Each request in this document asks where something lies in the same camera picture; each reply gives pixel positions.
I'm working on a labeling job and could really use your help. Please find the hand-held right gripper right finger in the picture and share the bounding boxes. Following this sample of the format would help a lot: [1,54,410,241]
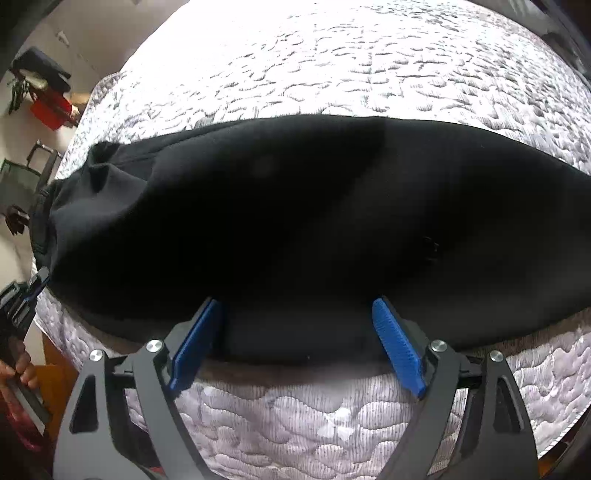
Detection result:
[372,295,541,480]

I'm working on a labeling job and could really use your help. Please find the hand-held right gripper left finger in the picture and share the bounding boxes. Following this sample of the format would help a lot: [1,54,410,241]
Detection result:
[52,296,227,480]

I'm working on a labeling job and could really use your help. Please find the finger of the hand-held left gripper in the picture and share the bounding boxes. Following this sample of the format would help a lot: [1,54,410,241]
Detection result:
[25,267,52,303]

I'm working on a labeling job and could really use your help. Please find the black pants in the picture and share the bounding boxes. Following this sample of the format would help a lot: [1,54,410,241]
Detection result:
[28,114,591,367]

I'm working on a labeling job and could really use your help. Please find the person's left hand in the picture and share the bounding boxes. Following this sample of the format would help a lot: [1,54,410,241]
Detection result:
[0,352,40,402]

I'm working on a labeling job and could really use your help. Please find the black office chair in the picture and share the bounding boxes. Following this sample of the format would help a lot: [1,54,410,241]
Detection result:
[0,141,62,204]

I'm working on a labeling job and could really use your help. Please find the red container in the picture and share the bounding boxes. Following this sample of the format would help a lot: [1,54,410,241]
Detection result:
[28,90,77,131]

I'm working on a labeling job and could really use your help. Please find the bed with grey quilted cover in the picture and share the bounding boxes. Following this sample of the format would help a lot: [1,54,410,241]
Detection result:
[34,0,591,476]

